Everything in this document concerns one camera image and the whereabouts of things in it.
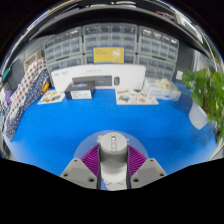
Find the teal object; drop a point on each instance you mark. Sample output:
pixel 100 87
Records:
pixel 5 73

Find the purple plastic object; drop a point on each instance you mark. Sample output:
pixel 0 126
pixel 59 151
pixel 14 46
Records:
pixel 7 97

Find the yellow plastic object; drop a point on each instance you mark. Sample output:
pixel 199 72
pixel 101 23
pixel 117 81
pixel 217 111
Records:
pixel 45 87

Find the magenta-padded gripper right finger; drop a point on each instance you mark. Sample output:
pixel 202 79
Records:
pixel 148 173

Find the white wall outlet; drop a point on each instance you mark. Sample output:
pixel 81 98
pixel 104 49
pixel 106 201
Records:
pixel 180 75

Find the red blue checkered cloth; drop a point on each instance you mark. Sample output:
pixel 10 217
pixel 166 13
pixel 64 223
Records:
pixel 28 80

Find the white tissue box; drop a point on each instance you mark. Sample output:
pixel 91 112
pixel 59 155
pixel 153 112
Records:
pixel 163 91

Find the white woven basket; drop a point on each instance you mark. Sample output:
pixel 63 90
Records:
pixel 32 60

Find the small black box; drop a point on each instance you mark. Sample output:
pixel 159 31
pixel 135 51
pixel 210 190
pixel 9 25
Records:
pixel 80 91

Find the green leafy plant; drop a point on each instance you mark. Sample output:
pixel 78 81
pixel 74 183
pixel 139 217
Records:
pixel 206 93

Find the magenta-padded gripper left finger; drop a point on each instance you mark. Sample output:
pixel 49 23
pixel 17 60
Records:
pixel 78 173

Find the long white keyboard box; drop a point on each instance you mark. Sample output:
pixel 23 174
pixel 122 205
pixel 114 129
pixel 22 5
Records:
pixel 130 75

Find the white plant pot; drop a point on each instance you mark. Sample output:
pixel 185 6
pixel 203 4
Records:
pixel 198 116

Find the yellow and blue box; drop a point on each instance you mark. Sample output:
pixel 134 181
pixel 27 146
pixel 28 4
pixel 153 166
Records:
pixel 108 55

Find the grey computer mouse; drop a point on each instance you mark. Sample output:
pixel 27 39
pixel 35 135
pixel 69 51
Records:
pixel 113 150

